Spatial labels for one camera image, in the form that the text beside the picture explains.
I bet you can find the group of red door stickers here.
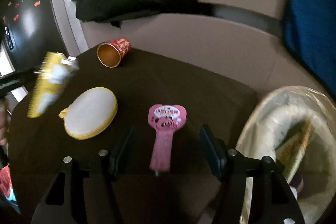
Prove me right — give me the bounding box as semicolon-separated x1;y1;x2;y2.
7;0;42;22

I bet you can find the black door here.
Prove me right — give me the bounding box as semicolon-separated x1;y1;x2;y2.
0;0;62;75

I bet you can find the person's left hand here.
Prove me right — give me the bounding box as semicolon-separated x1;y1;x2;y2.
0;101;9;146

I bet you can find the blue cloth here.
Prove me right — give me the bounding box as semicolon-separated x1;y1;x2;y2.
282;0;336;98

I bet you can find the pink ice cream wrapper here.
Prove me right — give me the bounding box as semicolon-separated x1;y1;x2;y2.
148;104;187;177

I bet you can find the grey door frame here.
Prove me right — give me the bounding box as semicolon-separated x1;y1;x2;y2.
49;0;97;54

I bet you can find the trash bin with clear liner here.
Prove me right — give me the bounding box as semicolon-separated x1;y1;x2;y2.
235;85;336;224

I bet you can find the red paper cup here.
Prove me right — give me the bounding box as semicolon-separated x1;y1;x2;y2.
97;38;131;68

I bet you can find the yellow snack packet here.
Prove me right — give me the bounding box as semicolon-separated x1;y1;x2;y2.
275;121;313;183

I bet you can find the yellow white wrapper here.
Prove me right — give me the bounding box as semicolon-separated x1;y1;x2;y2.
27;51;80;119

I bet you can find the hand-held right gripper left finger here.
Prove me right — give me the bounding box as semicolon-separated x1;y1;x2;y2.
31;126;135;224

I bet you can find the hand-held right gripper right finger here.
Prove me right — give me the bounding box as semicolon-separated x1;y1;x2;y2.
199;125;306;224

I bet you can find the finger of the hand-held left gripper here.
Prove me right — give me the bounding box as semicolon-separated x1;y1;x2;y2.
0;69;37;95

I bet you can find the black door lock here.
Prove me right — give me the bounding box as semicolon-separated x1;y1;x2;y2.
3;26;14;50

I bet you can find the yellow rimmed white lid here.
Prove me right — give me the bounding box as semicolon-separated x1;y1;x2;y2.
58;87;118;140

